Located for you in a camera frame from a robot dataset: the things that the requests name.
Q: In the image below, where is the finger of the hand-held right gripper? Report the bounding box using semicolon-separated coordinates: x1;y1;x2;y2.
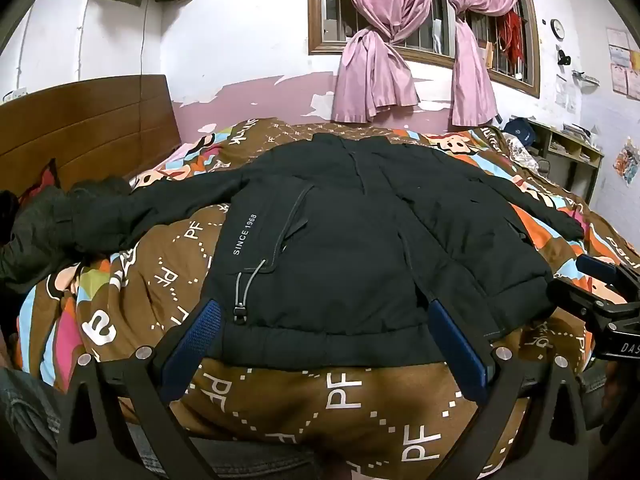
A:
575;254;640;287
546;277;632;320

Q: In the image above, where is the brown printed blanket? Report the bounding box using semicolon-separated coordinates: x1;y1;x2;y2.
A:
15;117;640;480

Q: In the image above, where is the red hanging cloth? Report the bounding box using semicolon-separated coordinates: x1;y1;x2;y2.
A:
497;7;526;63

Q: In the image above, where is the beige shelf desk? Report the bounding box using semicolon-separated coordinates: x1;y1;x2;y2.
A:
525;119;605;196

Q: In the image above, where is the barred window with brown frame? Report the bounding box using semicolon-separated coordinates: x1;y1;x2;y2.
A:
307;0;542;99

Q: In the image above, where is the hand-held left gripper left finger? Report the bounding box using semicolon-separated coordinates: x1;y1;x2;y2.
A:
57;299;223;480

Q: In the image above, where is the dark blue cap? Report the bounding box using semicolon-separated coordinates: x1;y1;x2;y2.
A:
502;117;538;148

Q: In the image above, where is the wall poster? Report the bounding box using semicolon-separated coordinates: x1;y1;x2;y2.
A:
611;62;640;98
606;27;632;68

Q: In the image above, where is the black padded jacket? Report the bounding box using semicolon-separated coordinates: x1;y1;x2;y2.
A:
55;132;586;368

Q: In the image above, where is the floral cloth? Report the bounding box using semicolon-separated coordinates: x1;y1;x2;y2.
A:
505;135;542;171

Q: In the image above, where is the colourful wall sticker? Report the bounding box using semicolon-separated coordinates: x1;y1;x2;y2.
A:
611;137;640;186

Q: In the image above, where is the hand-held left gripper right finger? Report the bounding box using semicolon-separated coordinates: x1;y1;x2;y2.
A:
429;299;591;480

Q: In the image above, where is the wooden headboard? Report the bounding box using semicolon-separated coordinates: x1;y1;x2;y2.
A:
0;74;182;196

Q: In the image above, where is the dark clothes pile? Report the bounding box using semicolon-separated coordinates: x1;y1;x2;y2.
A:
0;176;133;295

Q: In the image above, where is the pink tied curtain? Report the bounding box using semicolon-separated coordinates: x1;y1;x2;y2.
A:
334;0;436;123
446;0;526;127

